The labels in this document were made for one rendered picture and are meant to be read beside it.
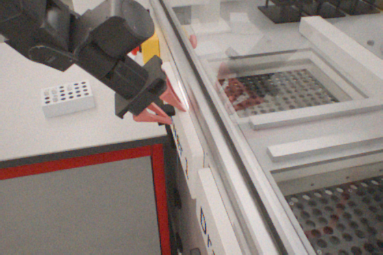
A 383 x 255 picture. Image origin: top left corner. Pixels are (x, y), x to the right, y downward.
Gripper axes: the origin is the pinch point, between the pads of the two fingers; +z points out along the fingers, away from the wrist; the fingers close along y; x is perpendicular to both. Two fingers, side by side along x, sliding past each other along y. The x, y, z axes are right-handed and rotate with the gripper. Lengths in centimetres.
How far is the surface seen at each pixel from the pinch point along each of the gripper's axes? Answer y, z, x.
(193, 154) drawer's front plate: 1.0, 0.4, -10.7
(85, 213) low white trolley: -46, 15, 14
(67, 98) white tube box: -26.0, -6.2, 27.1
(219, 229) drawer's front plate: 1.7, 0.5, -23.8
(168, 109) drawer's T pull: -1.4, 0.4, 2.8
